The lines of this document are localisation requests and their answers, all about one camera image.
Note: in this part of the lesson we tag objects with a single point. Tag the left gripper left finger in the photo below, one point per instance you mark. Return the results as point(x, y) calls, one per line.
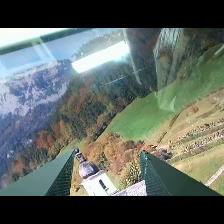
point(43, 180)

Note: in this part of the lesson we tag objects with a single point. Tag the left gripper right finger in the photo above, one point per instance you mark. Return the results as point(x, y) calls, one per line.
point(170, 181)

